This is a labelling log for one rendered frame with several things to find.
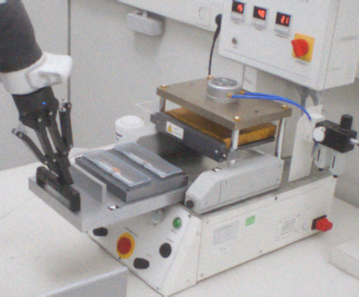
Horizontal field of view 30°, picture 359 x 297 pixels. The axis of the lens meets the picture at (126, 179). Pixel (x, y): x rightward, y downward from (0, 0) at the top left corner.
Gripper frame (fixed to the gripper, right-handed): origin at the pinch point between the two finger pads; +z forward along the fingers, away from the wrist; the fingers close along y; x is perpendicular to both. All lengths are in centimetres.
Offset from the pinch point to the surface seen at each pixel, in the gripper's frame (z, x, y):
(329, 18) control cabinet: -7, 16, -63
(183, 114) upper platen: 9.8, -5.7, -35.6
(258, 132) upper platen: 13.5, 10.5, -43.6
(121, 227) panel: 26.1, -3.6, -9.8
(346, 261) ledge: 44, 31, -46
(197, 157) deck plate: 24.2, -6.4, -37.3
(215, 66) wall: 36, -51, -83
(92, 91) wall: 64, -125, -72
